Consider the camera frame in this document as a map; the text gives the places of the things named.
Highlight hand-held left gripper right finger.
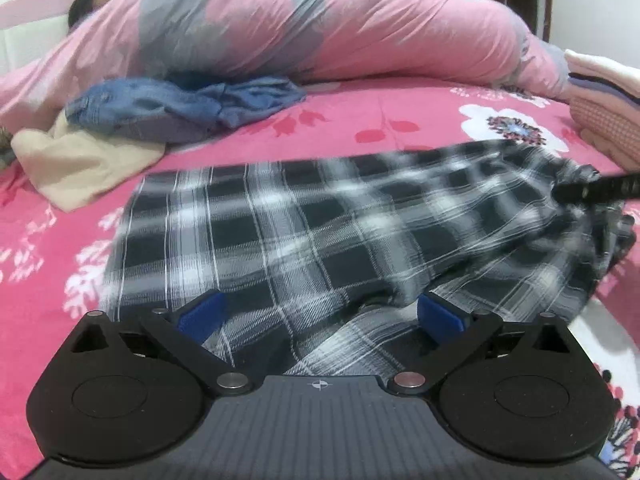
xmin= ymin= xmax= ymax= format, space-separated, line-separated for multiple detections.
xmin=392 ymin=291 xmax=573 ymax=396

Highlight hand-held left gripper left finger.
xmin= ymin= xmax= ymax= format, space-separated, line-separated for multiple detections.
xmin=70 ymin=290 xmax=253 ymax=396

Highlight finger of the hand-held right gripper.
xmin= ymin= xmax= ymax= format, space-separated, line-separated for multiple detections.
xmin=595 ymin=205 xmax=637 ymax=274
xmin=551 ymin=172 xmax=640 ymax=209

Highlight black white plaid shirt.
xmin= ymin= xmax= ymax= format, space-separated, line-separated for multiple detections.
xmin=97 ymin=140 xmax=635 ymax=380

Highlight stack of folded clothes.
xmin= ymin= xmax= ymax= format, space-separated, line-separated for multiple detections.
xmin=564 ymin=48 xmax=640 ymax=172

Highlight pink floral bed blanket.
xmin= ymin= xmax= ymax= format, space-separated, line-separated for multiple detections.
xmin=0 ymin=76 xmax=640 ymax=480

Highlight lavender grey garment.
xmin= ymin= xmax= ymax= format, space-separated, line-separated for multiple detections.
xmin=106 ymin=114 xmax=222 ymax=144

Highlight cream cloth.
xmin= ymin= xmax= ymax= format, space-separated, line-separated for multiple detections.
xmin=11 ymin=111 xmax=167 ymax=212

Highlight blue denim jeans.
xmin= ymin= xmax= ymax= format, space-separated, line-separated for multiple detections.
xmin=65 ymin=78 xmax=224 ymax=134

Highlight green patterned pillow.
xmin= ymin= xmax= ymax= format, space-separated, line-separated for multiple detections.
xmin=0 ymin=126 xmax=17 ymax=172

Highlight pink grey duvet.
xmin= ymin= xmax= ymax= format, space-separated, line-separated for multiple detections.
xmin=0 ymin=0 xmax=574 ymax=134

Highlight pink white headboard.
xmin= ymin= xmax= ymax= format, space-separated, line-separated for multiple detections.
xmin=0 ymin=0 xmax=87 ymax=79

